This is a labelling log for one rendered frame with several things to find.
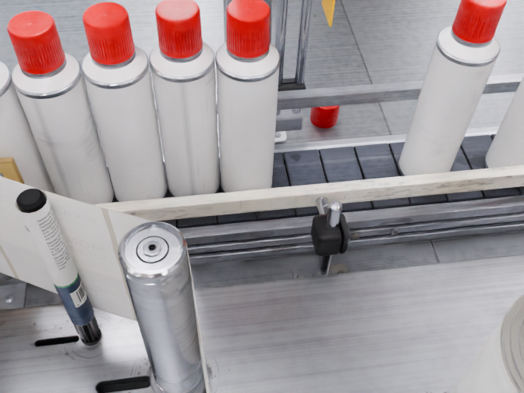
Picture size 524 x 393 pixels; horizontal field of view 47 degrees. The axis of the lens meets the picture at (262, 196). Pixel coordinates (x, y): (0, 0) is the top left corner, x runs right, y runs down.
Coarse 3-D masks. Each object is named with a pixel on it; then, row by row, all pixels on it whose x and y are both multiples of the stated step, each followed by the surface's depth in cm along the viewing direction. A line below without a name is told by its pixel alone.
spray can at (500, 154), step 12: (516, 96) 56; (516, 108) 56; (504, 120) 58; (516, 120) 56; (504, 132) 58; (516, 132) 57; (492, 144) 61; (504, 144) 59; (516, 144) 58; (492, 156) 61; (504, 156) 59; (516, 156) 58
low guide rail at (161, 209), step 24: (504, 168) 58; (240, 192) 55; (264, 192) 56; (288, 192) 56; (312, 192) 56; (336, 192) 56; (360, 192) 56; (384, 192) 57; (408, 192) 57; (432, 192) 58; (456, 192) 59; (144, 216) 55; (168, 216) 55; (192, 216) 56
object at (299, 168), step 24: (384, 144) 65; (480, 144) 65; (288, 168) 62; (312, 168) 62; (336, 168) 62; (360, 168) 63; (384, 168) 62; (456, 168) 63; (480, 168) 63; (168, 192) 60; (480, 192) 61; (504, 192) 61; (216, 216) 59; (240, 216) 58; (264, 216) 58; (288, 216) 58
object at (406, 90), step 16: (496, 80) 59; (512, 80) 59; (288, 96) 57; (304, 96) 57; (320, 96) 57; (336, 96) 57; (352, 96) 57; (368, 96) 58; (384, 96) 58; (400, 96) 58; (416, 96) 59
